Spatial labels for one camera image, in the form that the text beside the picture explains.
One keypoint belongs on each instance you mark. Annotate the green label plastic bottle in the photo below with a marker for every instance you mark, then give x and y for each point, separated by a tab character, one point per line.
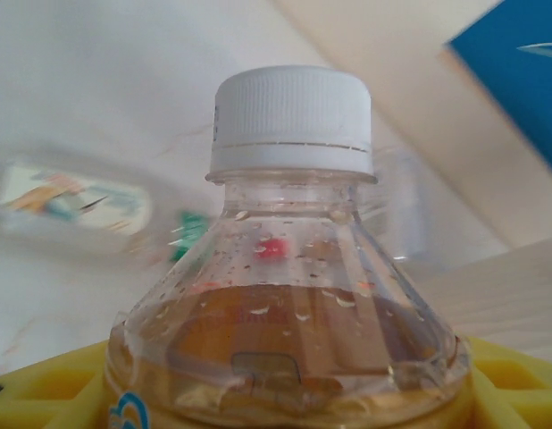
189	232

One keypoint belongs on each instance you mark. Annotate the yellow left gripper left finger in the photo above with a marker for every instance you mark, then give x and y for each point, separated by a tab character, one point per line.
44	389

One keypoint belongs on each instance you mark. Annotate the small white carton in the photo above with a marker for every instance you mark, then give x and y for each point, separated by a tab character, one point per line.
57	196

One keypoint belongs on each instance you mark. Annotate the tea bottle white cap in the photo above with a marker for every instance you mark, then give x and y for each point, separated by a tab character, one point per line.
294	116

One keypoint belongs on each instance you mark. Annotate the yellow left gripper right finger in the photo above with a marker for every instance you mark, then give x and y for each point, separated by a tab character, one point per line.
517	395

